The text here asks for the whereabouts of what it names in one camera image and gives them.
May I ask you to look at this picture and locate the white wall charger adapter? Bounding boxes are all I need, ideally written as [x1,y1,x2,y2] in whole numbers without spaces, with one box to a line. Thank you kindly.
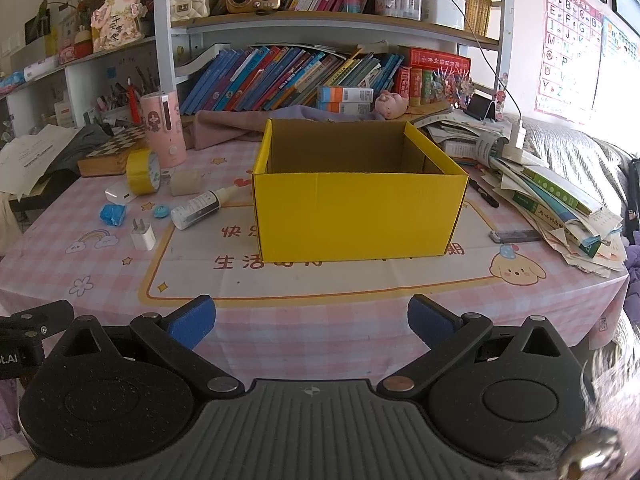
[509,120,529,152]

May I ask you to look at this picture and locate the black marker pen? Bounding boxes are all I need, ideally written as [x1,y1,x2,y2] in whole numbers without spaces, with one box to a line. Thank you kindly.
[467,177,501,208]

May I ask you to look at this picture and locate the row of small upright books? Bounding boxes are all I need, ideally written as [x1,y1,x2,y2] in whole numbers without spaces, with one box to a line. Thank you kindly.
[397,66,435,107]

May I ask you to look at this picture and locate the pink cylindrical desk device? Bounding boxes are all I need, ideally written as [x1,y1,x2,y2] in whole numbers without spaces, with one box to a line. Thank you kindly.
[140,91,187,168]

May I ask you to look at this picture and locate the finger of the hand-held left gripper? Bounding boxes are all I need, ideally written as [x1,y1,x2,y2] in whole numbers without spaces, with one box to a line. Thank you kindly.
[0,300,75,343]

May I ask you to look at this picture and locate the alphabet wall poster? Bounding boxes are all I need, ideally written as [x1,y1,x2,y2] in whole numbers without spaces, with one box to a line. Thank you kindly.
[535,0,608,126]

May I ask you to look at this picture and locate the thick red dictionary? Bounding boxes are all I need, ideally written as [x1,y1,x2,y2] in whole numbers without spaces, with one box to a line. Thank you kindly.
[405,49,472,73]

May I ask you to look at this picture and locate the purple jacket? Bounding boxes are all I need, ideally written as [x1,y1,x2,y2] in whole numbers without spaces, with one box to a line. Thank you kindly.
[625,245,640,301]

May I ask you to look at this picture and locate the pile of papers and books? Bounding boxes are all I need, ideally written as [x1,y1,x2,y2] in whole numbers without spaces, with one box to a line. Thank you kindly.
[415,109,628,279]

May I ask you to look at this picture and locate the pink pig plush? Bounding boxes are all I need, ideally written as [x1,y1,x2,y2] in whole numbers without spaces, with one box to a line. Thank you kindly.
[375,91,410,120]

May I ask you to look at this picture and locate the row of leaning books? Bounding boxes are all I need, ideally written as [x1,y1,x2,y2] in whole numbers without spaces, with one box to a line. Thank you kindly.
[180,45,405,113]

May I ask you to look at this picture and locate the yellow tape roll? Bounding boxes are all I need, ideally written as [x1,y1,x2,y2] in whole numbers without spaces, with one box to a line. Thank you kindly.
[126,149,162,195]

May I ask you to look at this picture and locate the stack of white papers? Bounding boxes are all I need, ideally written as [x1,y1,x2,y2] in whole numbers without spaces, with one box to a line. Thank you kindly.
[0,125,81,201]

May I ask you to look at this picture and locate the dark grey cloth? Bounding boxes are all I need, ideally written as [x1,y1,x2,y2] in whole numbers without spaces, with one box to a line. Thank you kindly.
[47,124,111,177]

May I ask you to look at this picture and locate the white charger plug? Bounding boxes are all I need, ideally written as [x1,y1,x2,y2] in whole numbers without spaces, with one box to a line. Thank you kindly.
[131,218,157,252]

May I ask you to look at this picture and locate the colourful acrylic figure stands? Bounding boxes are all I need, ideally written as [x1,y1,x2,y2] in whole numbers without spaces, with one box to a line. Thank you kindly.
[432,72,474,108]

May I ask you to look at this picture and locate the pink pig figurine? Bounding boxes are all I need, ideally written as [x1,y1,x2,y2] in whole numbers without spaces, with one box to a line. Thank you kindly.
[91,0,146,51]

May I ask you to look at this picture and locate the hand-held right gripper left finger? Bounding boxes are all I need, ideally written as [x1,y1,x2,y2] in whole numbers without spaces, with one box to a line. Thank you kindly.
[49,296,246,398]

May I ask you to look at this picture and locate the yellow cardboard box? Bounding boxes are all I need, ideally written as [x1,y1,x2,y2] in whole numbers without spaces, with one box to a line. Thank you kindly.
[251,119,470,264]

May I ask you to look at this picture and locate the black bag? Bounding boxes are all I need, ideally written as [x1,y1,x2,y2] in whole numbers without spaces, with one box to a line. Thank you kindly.
[625,157,640,246]

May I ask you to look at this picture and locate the black phone stand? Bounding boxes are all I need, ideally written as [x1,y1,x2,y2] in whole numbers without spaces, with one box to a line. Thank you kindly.
[467,95,501,122]

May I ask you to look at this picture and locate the fluffy white coat sleeve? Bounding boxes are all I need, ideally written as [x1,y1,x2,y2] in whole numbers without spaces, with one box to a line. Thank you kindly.
[500,310,640,480]

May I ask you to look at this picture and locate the wooden chess box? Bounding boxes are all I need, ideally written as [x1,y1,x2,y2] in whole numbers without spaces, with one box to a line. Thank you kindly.
[77,125,148,177]

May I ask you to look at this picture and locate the pale chart wall poster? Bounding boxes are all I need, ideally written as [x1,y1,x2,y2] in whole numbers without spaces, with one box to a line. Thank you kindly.
[600,15,640,68]

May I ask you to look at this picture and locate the white pen box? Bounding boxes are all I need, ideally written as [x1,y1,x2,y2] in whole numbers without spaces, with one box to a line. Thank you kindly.
[422,0,467,30]

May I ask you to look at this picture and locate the white glue bottle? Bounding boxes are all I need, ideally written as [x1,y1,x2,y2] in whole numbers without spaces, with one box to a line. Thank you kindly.
[171,185,238,231]

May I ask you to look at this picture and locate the blue plastic piece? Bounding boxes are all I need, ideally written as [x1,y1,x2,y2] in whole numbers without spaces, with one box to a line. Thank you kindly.
[100,203,127,227]

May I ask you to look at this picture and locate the cup of pens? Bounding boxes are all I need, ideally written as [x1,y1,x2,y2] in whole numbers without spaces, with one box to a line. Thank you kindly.
[97,67,156,111]

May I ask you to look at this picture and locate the grey patterned sofa blanket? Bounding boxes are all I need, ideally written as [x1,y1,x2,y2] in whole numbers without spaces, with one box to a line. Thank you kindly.
[520,115,640,261]

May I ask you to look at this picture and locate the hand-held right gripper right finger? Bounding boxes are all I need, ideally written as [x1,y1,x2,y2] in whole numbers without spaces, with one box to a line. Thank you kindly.
[377,294,583,398]

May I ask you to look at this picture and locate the white power bank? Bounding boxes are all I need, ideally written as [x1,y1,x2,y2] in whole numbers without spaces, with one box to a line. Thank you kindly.
[105,183,138,205]

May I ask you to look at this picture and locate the grey staples box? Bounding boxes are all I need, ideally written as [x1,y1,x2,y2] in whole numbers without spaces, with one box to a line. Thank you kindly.
[490,230,543,244]

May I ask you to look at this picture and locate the orange blue white carton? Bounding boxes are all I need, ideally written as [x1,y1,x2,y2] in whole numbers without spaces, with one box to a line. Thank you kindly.
[320,101,373,115]
[318,86,375,104]

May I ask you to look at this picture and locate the white shelf unit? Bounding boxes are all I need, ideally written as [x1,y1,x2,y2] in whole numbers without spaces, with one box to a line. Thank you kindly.
[0,0,516,136]

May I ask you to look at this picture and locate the pink and purple cloth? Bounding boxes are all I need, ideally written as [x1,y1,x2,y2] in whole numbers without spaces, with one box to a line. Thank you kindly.
[194,106,391,151]

